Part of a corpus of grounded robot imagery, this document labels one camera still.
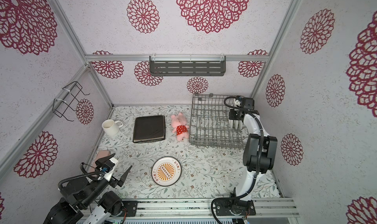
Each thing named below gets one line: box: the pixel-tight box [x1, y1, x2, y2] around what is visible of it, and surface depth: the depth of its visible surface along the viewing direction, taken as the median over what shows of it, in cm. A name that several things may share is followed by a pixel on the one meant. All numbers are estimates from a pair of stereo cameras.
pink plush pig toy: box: [170, 112, 190, 141], surface depth 102 cm
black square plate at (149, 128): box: [132, 114, 166, 143], surface depth 102 cm
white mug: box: [101, 118, 124, 136], surface depth 102 cm
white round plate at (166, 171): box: [151, 155, 183, 187], surface depth 87 cm
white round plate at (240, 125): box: [237, 120, 243, 131], surface depth 99 cm
